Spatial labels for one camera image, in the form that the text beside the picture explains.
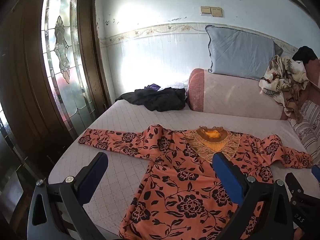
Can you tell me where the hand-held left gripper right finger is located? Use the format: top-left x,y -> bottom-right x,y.
212,152 -> 300,240

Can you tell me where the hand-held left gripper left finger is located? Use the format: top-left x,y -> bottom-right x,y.
27,152 -> 109,240

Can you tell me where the orange black floral shirt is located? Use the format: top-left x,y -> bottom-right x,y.
78,124 -> 313,240

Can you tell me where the striped floral cushion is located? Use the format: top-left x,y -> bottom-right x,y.
289,100 -> 320,160

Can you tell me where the pink quilted bed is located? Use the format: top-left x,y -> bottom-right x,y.
47,97 -> 320,240

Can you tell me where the pink rolled quilt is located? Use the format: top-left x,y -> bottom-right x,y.
187,68 -> 290,120

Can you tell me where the black garment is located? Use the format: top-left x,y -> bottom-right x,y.
115,87 -> 187,112

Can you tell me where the maroon cloth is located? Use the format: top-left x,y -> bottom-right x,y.
304,59 -> 320,105

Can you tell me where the beige floral blanket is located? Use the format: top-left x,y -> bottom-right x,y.
258,55 -> 310,119

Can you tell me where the dark cloth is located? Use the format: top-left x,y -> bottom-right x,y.
292,46 -> 318,64

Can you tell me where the stained glass door panel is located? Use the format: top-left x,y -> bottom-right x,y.
41,0 -> 97,128

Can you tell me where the blue-grey pillow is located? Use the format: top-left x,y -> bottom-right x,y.
205,25 -> 284,81

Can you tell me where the dark wooden door frame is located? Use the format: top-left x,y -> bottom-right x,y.
0,0 -> 113,180

